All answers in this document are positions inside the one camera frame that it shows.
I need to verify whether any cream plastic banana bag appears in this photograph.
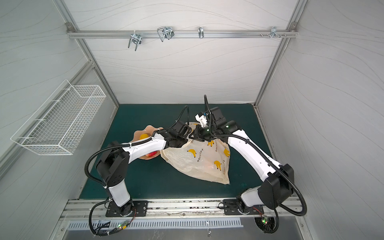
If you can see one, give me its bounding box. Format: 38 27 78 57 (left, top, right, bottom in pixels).
161 139 231 185

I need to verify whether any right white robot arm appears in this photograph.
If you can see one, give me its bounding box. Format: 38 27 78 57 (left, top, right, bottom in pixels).
190 107 308 216

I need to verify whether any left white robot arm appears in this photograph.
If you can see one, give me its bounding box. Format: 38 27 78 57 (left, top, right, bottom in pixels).
84 120 192 208

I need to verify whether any pink wavy plate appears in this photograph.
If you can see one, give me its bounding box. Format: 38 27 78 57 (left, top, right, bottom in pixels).
132 125 164 161

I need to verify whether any yellow wrinkled lemon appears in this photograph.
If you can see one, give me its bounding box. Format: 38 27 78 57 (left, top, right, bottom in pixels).
140 134 150 140

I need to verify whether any green table mat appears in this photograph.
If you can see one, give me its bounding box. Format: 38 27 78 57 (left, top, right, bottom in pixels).
78 103 288 200

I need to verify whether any metal clamp hook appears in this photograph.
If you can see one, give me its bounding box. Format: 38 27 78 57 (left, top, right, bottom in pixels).
157 26 175 42
198 27 204 39
260 27 287 39
128 32 142 51

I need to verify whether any white vent strip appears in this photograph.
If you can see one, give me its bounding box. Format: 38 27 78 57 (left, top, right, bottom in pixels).
67 218 244 231

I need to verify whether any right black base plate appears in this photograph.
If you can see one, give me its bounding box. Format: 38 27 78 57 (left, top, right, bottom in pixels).
218 199 264 216

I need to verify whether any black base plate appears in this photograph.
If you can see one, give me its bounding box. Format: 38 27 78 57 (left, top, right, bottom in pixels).
218 199 264 216
106 200 148 218

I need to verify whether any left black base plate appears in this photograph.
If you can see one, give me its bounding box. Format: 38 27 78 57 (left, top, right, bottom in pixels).
106 200 148 218

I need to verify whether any right black cable bundle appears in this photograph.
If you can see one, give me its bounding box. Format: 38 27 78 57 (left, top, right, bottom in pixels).
254 206 280 234

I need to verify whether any black cable bundle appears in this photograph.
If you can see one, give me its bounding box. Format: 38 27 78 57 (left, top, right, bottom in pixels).
88 199 137 237
254 206 280 234

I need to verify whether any aluminium top rail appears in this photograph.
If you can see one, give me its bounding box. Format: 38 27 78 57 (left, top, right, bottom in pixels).
67 29 299 39

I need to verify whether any white wire basket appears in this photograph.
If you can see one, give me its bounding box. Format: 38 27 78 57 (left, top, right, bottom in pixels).
11 80 106 156

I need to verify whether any left black cable bundle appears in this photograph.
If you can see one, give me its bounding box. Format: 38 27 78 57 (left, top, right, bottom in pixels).
88 199 137 237

